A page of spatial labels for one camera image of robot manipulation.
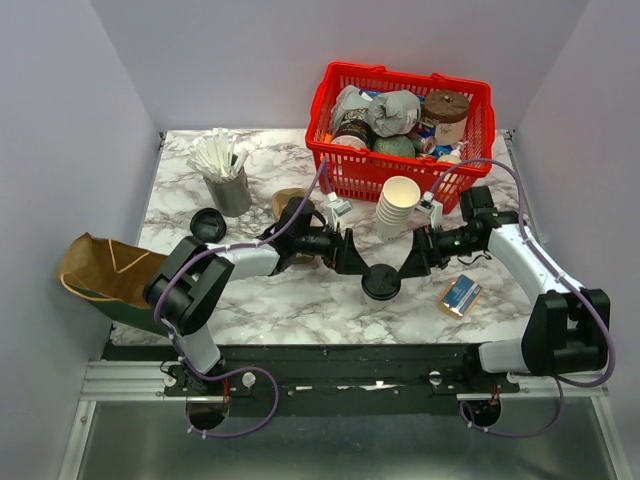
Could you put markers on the black lid on table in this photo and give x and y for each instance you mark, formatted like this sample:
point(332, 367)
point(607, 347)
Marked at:
point(208, 225)

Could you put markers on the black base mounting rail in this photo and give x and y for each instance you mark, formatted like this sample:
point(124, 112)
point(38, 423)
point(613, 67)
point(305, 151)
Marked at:
point(342, 380)

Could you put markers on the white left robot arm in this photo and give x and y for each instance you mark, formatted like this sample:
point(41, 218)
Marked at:
point(184, 292)

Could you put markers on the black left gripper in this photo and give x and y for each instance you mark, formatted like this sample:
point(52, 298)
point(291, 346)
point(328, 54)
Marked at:
point(342, 254)

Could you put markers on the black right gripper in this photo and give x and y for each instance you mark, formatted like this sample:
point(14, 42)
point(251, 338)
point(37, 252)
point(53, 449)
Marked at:
point(426, 253)

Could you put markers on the brown lidded round box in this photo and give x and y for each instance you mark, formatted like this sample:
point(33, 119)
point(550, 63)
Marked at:
point(447, 111)

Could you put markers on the red plastic shopping basket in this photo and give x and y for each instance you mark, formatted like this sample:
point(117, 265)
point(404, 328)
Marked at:
point(357, 161)

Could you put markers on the cream pump lotion bottle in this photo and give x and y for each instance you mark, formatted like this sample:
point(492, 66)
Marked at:
point(450, 153)

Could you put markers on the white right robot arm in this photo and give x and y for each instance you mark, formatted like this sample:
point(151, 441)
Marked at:
point(567, 328)

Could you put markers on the brown cardboard cup carrier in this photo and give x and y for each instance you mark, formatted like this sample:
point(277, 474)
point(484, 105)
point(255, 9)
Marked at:
point(279, 201)

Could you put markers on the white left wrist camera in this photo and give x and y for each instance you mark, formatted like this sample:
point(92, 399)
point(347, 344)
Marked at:
point(337, 208)

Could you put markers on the black plastic cup lid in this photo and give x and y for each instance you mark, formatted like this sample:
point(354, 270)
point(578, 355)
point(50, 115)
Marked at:
point(381, 283)

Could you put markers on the white paper cup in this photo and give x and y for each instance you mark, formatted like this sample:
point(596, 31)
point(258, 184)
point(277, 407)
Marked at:
point(376, 304)

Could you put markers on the blue orange card box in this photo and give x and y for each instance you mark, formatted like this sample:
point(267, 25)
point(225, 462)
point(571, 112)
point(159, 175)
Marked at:
point(460, 296)

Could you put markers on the brown green paper bag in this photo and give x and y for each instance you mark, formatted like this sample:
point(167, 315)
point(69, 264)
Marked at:
point(111, 276)

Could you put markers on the grey plastic mailer bag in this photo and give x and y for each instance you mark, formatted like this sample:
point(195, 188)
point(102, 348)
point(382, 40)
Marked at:
point(387, 114)

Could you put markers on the stack of paper cups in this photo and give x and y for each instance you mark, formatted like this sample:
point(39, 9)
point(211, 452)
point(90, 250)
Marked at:
point(398, 198)

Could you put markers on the black labelled tub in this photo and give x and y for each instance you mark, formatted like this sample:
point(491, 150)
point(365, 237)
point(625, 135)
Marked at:
point(353, 130)

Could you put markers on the green netted melon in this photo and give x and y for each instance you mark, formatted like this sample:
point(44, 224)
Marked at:
point(398, 145)

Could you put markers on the red blue drink can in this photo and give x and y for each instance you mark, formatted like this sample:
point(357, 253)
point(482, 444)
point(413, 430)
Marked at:
point(428, 145)

